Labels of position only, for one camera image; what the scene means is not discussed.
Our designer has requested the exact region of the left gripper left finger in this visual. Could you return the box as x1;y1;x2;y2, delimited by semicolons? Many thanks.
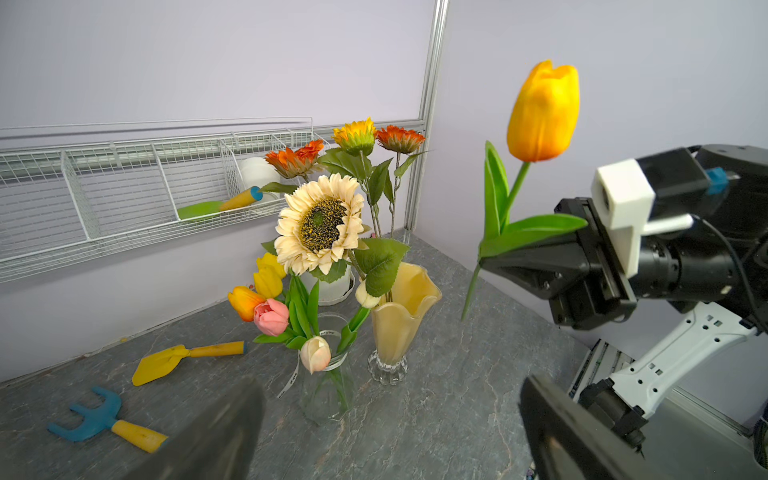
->
125;379;266;480

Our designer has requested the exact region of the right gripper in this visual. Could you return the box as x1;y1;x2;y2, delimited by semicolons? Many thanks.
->
481;198;637;331

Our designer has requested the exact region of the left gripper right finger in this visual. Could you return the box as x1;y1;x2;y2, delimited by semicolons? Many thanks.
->
519;376;665;480

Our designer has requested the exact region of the clear glass vase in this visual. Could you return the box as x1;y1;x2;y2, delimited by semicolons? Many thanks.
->
277;311;355;425

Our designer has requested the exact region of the pink tulip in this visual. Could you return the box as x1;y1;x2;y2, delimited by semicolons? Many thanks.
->
253;299;299;344
299;336;332;374

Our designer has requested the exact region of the orange tulip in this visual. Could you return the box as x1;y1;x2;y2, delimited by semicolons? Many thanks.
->
227;286;267;322

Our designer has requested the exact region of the yellow fluted vase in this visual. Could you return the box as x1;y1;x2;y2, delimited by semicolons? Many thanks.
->
368;262;442;385

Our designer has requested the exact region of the orange gerbera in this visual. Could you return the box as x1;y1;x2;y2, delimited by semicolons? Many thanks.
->
375;125;426;237
264;140;325;183

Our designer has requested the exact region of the cream gerbera flower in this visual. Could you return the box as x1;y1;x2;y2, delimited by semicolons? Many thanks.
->
268;174;380;283

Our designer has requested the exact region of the yellow gerbera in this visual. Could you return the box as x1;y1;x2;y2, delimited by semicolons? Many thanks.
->
319;118;388;237

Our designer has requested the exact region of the yellow sunflower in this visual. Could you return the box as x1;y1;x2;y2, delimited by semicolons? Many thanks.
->
354;238;410;297

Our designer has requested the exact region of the white tulip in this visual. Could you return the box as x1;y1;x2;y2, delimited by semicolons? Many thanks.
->
337;280;380;354

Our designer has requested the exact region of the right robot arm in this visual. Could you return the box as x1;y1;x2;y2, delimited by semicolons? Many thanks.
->
477;144;767;449

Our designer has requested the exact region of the yellow toy shovel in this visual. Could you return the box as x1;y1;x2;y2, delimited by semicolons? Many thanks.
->
132;341;246;387

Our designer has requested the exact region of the blue toy rake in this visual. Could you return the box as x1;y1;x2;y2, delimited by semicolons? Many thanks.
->
47;386;169;453

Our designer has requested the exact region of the green toy shovel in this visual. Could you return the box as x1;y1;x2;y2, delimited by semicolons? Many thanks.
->
177;186;263;220

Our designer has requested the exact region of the white empty pot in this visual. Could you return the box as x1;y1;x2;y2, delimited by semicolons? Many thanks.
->
236;156;281;207

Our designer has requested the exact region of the aluminium frame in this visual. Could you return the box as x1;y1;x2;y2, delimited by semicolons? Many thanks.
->
1;1;436;149

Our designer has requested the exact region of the long white wire basket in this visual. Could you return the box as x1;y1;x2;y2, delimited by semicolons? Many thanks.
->
1;117;316;282

